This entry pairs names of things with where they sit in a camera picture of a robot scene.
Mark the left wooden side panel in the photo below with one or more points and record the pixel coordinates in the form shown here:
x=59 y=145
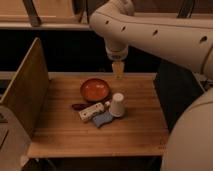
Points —
x=26 y=92

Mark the blue sponge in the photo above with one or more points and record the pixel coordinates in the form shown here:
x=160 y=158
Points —
x=102 y=119

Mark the right dark side panel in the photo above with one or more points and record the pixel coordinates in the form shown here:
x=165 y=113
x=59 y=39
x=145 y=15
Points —
x=177 y=89

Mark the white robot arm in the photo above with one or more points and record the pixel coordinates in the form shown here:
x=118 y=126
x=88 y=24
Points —
x=184 y=42

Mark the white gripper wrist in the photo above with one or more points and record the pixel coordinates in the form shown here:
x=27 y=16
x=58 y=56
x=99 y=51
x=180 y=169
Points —
x=117 y=57

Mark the dark red spoon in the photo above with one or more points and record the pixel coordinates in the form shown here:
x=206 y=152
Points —
x=79 y=107

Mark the red ceramic bowl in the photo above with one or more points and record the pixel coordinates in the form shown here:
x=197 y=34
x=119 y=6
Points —
x=94 y=90

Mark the wooden back shelf rail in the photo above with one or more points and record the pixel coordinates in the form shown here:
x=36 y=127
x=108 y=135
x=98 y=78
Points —
x=43 y=16

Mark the white rectangular device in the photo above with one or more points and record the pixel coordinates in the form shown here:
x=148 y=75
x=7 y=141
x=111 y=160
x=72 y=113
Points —
x=89 y=112

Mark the white paper cup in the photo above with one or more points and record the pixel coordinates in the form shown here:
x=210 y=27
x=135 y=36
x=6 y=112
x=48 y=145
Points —
x=117 y=108

